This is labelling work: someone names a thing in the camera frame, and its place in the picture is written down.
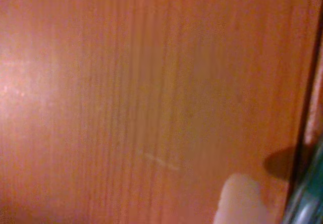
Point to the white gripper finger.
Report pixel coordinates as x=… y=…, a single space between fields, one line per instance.
x=239 y=203

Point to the green clear pen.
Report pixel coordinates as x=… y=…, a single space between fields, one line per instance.
x=310 y=196

